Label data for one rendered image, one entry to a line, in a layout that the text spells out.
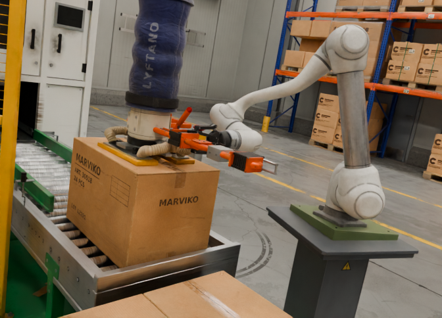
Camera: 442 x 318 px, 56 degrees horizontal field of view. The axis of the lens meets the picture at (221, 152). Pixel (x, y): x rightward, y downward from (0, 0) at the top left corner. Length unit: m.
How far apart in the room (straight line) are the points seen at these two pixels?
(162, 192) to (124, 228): 0.20
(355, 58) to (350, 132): 0.28
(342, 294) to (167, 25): 1.38
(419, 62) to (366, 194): 7.39
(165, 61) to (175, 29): 0.13
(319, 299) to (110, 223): 0.96
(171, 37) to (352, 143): 0.82
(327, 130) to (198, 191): 8.11
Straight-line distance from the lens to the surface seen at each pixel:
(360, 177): 1.69
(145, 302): 1.54
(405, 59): 9.05
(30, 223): 2.12
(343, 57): 1.65
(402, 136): 10.25
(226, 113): 1.87
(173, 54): 1.73
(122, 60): 11.36
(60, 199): 2.43
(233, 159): 1.38
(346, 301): 2.08
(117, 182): 1.68
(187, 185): 1.68
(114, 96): 11.20
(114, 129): 1.94
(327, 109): 9.76
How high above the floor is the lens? 1.36
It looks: 11 degrees down
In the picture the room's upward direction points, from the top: 9 degrees clockwise
